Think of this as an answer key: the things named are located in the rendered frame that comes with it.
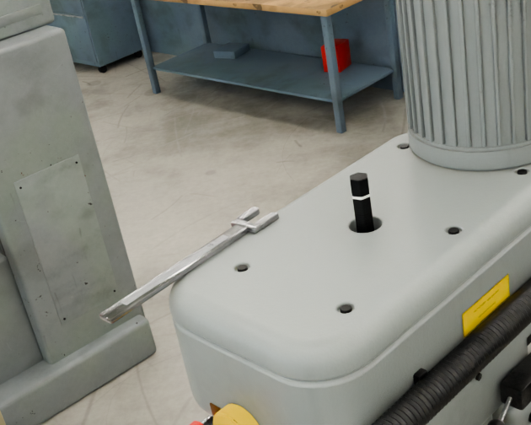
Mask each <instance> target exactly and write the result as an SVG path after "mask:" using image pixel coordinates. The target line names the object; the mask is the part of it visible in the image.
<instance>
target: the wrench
mask: <svg viewBox="0 0 531 425"><path fill-rule="evenodd" d="M259 214H260V210H259V208H258V207H252V208H251V209H249V210H248V211H246V212H244V213H243V214H241V215H240V216H238V217H237V218H236V219H234V220H233V221H232V222H231V226H232V228H230V229H228V230H227V231H225V232H224V233H222V234H220V235H219V236H217V237H216V238H215V239H213V240H211V241H210V242H208V243H207V244H205V245H203V246H202V247H201V248H200V249H198V250H196V251H195V252H193V253H191V254H190V255H188V256H187V257H186V258H184V259H183V260H181V261H179V262H178V263H176V264H175V265H173V266H172V267H170V268H169V269H167V270H166V271H164V272H162V273H161V274H159V275H158V276H156V277H155V278H154V279H152V280H151V281H149V282H147V283H146V284H144V285H142V286H141V287H140V288H138V289H137V290H135V291H134V292H132V293H130V294H129V295H127V296H126V297H124V298H123V299H121V300H120V301H118V302H117V303H115V304H113V305H112V306H110V307H109V308H108V309H106V310H105V311H103V312H102V313H100V314H99V317H100V319H101V320H104V321H106V322H108V323H110V324H113V323H115V322H116V321H118V320H119V319H120V318H122V317H123V316H125V315H127V314H128V313H129V312H131V311H132V310H134V309H135V308H136V307H138V306H139V305H141V304H143V303H144V302H146V301H147V300H149V299H150V298H151V297H153V296H154V295H156V294H157V293H159V292H161V291H162V290H164V289H165V288H167V287H168V286H169V285H171V284H172V283H174V282H176V281H177V280H179V279H180V278H182V277H183V276H184V275H186V274H187V273H189V272H191V271H192V270H193V269H195V268H196V267H198V266H199V265H200V264H202V263H203V262H205V261H207V260H208V259H210V258H211V257H213V256H214V255H216V254H217V253H218V252H220V251H221V250H223V249H225V248H226V247H228V246H229V245H231V244H232V243H233V242H235V241H236V240H238V239H240V238H241V237H243V236H244V235H246V234H247V233H248V232H250V233H252V234H256V233H258V232H259V231H261V230H263V229H265V228H266V227H267V226H269V225H270V224H272V223H274V222H275V221H276V220H277V219H279V215H278V213H277V212H270V213H269V214H267V215H266V216H264V217H263V218H262V219H260V220H259V221H257V222H256V223H251V222H249V221H250V220H251V219H253V218H255V217H256V216H258V215H259Z"/></svg>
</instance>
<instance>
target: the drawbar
mask: <svg viewBox="0 0 531 425"><path fill-rule="evenodd" d="M350 182H351V194H352V196H357V197H363V196H366V195H369V194H370V193H369V186H368V179H367V173H360V172H357V173H355V174H353V175H350ZM352 200H353V207H354V213H355V219H356V226H357V232H358V233H369V232H373V231H374V226H373V214H372V207H371V200H370V197H367V198H365V199H363V200H357V199H352Z"/></svg>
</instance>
